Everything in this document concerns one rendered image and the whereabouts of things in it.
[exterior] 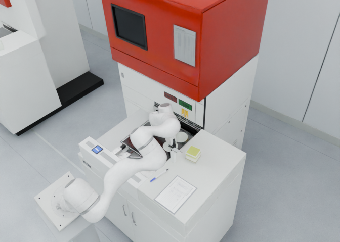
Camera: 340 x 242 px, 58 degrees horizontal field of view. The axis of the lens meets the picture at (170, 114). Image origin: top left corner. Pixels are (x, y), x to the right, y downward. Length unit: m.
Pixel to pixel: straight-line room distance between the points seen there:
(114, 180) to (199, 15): 0.90
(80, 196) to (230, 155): 0.95
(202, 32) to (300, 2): 1.57
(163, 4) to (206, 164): 0.96
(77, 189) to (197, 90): 0.88
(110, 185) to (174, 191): 0.43
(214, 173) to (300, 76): 1.78
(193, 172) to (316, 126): 2.02
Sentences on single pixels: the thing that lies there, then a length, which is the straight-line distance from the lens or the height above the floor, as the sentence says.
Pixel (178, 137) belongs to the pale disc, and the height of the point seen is 0.90.
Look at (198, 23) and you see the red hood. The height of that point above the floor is 1.74.
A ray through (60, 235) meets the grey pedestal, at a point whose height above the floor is 0.82.
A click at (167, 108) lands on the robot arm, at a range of 1.87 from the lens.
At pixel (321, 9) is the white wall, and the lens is 3.04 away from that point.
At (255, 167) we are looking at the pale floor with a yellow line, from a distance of 3.19.
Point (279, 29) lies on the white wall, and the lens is 3.24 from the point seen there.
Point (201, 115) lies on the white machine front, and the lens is 2.04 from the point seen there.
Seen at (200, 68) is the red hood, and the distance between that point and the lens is 1.77.
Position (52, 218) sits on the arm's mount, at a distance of 1.92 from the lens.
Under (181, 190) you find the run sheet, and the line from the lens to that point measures 1.79.
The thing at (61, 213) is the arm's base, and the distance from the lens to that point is 1.92.
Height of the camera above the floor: 2.45
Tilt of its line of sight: 42 degrees down
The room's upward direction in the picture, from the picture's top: 3 degrees counter-clockwise
